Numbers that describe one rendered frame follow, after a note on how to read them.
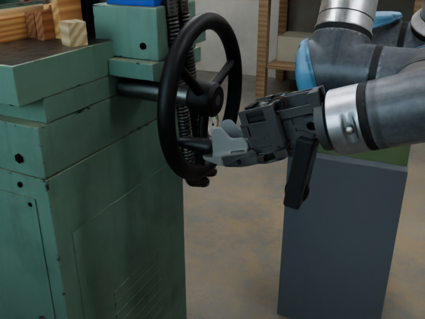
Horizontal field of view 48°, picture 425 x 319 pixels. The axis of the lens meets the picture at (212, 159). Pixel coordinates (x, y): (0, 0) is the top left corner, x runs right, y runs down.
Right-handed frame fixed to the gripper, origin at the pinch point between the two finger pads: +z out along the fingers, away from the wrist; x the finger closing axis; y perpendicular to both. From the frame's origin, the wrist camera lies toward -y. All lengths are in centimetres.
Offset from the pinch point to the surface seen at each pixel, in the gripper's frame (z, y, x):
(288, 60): 90, -21, -288
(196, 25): -1.9, 20.2, -5.2
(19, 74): 17.4, 21.6, 13.7
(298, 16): 88, 6, -333
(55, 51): 18.7, 23.4, 4.2
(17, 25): 30.7, 30.4, -1.4
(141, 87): 14.8, 13.2, -8.4
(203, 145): -0.5, 3.0, 2.0
